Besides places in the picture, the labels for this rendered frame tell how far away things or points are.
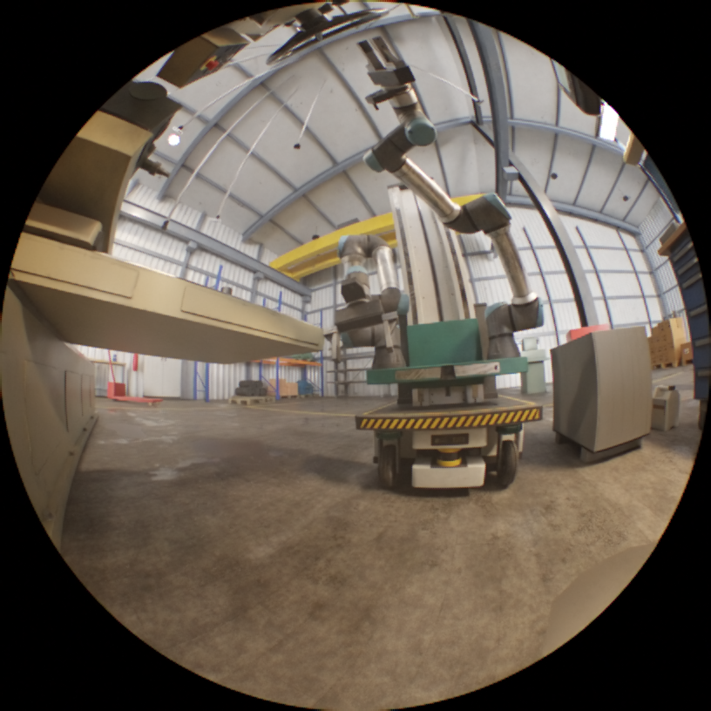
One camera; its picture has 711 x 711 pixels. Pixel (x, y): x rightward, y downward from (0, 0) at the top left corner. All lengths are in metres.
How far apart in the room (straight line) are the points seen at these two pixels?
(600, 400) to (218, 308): 1.41
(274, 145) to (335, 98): 2.49
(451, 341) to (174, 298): 1.03
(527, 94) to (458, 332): 9.55
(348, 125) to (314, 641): 8.67
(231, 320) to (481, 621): 0.92
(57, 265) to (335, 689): 0.87
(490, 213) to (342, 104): 7.52
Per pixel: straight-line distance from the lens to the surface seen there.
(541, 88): 10.07
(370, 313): 0.55
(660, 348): 7.79
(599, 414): 1.08
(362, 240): 1.02
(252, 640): 0.49
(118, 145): 0.63
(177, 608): 0.56
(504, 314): 0.91
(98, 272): 0.63
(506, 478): 0.88
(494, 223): 0.82
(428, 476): 0.80
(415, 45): 8.60
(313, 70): 7.90
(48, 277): 0.66
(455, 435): 0.75
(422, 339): 1.01
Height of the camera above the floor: 0.43
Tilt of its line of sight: 8 degrees up
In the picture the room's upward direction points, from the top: 2 degrees counter-clockwise
